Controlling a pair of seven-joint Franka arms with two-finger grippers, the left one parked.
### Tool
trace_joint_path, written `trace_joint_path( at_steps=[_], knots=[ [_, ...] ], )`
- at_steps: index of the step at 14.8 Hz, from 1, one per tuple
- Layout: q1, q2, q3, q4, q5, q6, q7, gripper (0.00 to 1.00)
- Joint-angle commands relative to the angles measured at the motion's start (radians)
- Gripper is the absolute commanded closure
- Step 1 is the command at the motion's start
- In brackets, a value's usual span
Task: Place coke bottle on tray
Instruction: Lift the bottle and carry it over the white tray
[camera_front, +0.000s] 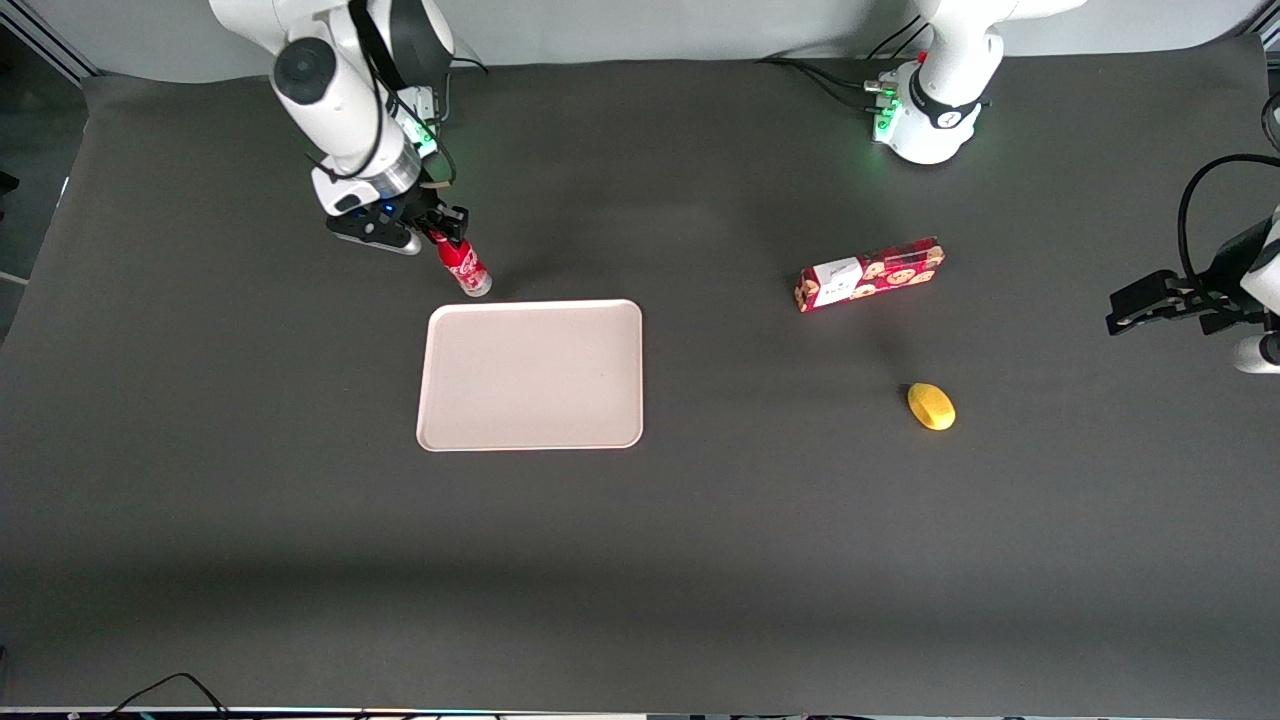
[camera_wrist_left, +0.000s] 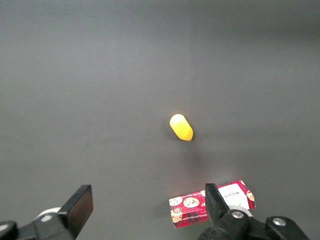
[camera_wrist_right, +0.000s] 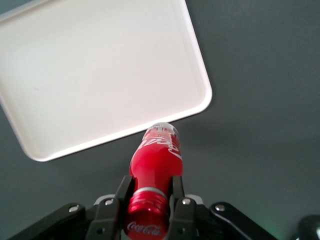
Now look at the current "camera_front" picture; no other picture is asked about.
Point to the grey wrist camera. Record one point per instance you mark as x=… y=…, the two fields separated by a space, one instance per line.
x=375 y=232
x=1258 y=353

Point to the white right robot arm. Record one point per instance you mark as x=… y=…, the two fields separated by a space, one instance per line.
x=330 y=90

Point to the yellow lemon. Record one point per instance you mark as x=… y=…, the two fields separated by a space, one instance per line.
x=931 y=407

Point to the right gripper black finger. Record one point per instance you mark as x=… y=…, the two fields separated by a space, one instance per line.
x=455 y=222
x=422 y=213

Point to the red coke bottle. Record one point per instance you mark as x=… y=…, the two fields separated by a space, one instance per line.
x=465 y=268

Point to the metal frame rail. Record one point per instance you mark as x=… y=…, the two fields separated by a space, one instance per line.
x=50 y=45

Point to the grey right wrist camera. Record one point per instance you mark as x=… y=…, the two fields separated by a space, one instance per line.
x=375 y=232

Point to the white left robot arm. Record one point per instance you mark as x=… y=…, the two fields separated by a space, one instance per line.
x=940 y=100

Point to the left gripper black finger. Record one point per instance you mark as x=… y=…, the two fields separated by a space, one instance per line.
x=1140 y=300
x=1230 y=320

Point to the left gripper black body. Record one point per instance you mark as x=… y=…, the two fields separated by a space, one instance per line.
x=1222 y=268

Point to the red plaid cookie box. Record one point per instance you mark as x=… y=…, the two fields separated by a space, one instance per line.
x=870 y=275

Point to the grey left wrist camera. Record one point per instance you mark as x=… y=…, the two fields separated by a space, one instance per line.
x=1258 y=353

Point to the dark grey table mat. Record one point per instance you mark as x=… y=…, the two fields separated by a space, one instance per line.
x=700 y=550

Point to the beige plastic tray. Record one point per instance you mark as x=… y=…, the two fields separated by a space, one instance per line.
x=530 y=375

